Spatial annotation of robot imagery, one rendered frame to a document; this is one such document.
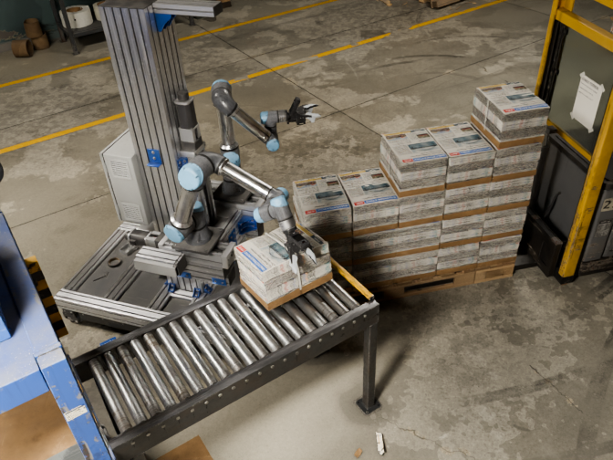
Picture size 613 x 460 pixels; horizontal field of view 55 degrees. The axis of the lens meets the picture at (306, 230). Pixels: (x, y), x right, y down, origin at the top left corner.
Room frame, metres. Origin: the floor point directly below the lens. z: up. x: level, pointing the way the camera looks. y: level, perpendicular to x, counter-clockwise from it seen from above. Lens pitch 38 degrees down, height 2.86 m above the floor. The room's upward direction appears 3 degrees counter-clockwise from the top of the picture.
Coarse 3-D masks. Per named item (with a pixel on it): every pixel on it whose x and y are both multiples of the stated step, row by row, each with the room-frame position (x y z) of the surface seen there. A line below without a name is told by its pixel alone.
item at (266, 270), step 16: (256, 240) 2.28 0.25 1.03; (240, 256) 2.19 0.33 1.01; (256, 256) 2.14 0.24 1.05; (272, 256) 2.13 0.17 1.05; (240, 272) 2.23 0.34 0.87; (256, 272) 2.05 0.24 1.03; (272, 272) 2.03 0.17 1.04; (288, 272) 2.08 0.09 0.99; (256, 288) 2.08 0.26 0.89; (272, 288) 2.02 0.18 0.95; (288, 288) 2.06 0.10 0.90
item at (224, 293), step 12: (228, 288) 2.19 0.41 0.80; (240, 288) 2.19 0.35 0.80; (204, 300) 2.12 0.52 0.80; (216, 300) 2.12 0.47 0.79; (228, 300) 2.15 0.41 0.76; (180, 312) 2.04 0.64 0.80; (192, 312) 2.05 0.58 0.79; (204, 312) 2.08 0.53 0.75; (156, 324) 1.97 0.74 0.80; (168, 324) 1.98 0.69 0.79; (180, 324) 2.01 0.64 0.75; (132, 336) 1.91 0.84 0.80; (156, 336) 1.94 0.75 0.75; (96, 348) 1.85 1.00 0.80; (108, 348) 1.84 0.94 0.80; (144, 348) 1.91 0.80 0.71; (72, 360) 1.78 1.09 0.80; (84, 360) 1.78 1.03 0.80; (84, 372) 1.76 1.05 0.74
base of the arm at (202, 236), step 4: (200, 228) 2.56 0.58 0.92; (204, 228) 2.58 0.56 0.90; (208, 228) 2.61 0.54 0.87; (192, 232) 2.55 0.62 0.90; (196, 232) 2.55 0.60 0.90; (200, 232) 2.55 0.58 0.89; (204, 232) 2.57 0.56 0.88; (208, 232) 2.59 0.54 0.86; (188, 236) 2.55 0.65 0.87; (192, 236) 2.54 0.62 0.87; (196, 236) 2.54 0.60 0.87; (200, 236) 2.55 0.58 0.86; (204, 236) 2.56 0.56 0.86; (208, 236) 2.57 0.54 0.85; (188, 240) 2.55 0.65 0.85; (192, 240) 2.54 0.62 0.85; (196, 240) 2.53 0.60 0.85; (200, 240) 2.55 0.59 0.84; (204, 240) 2.55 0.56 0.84; (208, 240) 2.56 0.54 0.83; (188, 244) 2.55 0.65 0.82; (192, 244) 2.53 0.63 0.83; (196, 244) 2.53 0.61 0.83; (200, 244) 2.53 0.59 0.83
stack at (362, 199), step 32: (320, 192) 2.97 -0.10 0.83; (352, 192) 2.95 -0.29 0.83; (384, 192) 2.93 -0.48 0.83; (448, 192) 2.92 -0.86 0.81; (480, 192) 2.95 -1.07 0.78; (320, 224) 2.76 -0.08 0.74; (352, 224) 2.82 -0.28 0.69; (384, 224) 2.83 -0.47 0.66; (448, 224) 2.92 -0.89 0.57; (480, 224) 2.96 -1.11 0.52; (352, 256) 2.82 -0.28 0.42; (416, 256) 2.88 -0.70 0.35; (448, 256) 2.92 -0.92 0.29; (384, 288) 2.84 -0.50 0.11
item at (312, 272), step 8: (296, 224) 2.40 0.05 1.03; (280, 232) 2.34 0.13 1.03; (304, 232) 2.31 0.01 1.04; (312, 232) 2.30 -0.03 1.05; (312, 240) 2.23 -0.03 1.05; (320, 240) 2.23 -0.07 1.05; (312, 248) 2.16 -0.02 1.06; (320, 248) 2.17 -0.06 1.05; (304, 256) 2.13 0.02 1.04; (320, 256) 2.17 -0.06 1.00; (328, 256) 2.19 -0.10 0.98; (304, 264) 2.12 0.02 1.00; (312, 264) 2.14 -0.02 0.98; (320, 264) 2.16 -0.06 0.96; (328, 264) 2.19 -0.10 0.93; (304, 272) 2.11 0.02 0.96; (312, 272) 2.14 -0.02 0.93; (320, 272) 2.16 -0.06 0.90; (328, 272) 2.18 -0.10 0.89; (312, 280) 2.13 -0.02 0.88
